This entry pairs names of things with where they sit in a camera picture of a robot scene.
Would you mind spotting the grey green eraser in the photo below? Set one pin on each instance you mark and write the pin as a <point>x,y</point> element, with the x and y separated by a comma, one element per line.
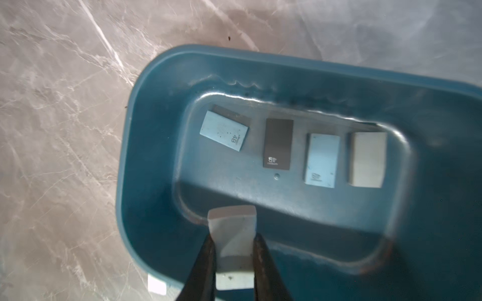
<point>233,229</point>

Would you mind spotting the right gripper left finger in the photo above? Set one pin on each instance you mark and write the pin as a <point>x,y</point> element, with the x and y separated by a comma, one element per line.
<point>200,284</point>

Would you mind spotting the teal plastic storage box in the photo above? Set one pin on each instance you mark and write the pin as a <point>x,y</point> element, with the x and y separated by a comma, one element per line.
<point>418,237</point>

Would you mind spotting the blue eraser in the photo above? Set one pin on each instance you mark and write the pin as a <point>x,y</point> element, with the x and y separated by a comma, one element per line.
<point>322,160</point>
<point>225,127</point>

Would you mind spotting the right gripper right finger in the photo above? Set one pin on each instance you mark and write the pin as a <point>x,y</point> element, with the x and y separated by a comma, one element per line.
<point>268,284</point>

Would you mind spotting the white eraser upper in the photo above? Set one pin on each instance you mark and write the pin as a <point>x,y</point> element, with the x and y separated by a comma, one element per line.
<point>156,286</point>

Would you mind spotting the black eraser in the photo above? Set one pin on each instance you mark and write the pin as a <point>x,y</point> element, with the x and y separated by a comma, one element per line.
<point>278,144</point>

